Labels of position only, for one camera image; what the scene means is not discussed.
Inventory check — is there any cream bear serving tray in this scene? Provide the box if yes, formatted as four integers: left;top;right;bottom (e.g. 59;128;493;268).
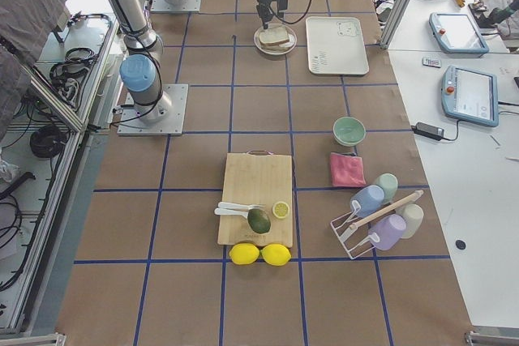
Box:
305;16;369;76

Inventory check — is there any yellow lemon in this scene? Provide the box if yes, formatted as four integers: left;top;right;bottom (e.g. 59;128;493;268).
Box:
260;243;291;267
229;242;260;265

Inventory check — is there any white cup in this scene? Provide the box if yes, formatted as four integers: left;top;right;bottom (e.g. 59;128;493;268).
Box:
396;203;424;239

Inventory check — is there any avocado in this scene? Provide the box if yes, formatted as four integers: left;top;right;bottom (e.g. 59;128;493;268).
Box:
247;208;271;234

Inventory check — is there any half lemon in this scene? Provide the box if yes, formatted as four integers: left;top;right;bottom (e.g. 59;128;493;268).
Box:
272;201;290;220

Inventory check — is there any white plastic fork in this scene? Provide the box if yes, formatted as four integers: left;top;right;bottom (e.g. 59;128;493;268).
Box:
218;201;265;211

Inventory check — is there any black power adapter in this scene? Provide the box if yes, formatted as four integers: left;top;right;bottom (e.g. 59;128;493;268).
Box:
411;122;444;141

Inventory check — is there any white wire cup rack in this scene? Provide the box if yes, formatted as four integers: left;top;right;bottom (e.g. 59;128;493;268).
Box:
329;190;425;259

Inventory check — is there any teach pendant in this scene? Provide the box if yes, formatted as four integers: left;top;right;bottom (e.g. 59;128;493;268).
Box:
428;13;489;56
440;66;499;127

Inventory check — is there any pale green cup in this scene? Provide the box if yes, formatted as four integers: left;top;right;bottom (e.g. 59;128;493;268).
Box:
373;173;398;204

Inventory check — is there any white plastic knife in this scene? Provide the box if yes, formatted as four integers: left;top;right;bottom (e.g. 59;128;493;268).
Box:
214;207;249;219

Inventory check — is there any purple cup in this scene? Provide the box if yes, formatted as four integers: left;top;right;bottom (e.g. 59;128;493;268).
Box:
368;214;406;250

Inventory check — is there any blue cup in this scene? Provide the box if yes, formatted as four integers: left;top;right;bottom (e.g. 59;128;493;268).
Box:
350;185;384;218

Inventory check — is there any upper teach pendant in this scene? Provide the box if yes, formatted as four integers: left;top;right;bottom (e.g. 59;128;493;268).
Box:
428;13;489;56

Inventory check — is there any left yellow lemon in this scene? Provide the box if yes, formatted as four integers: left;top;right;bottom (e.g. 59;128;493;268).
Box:
229;242;260;265

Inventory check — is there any cream round plate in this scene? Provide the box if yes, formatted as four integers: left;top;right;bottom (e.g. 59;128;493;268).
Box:
253;23;297;56

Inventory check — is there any green bowl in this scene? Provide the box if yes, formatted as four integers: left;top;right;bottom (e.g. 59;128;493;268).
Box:
332;116;366;147

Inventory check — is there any wooden cutting board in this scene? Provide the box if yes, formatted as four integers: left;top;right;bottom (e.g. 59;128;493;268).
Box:
217;153;294;248

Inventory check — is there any right yellow lemon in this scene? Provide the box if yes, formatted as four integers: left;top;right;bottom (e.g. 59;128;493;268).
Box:
260;243;291;267

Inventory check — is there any bread slice on plate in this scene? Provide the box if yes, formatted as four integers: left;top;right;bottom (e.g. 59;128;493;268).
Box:
260;41;294;52

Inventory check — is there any lower teach pendant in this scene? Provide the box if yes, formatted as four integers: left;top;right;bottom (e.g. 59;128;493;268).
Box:
440;66;499;127

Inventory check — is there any pink cloth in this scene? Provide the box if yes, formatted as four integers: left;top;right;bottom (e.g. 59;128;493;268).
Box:
330;152;366;188

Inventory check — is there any bread slice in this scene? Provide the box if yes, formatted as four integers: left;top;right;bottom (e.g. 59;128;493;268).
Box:
258;26;290;45
260;41;294;52

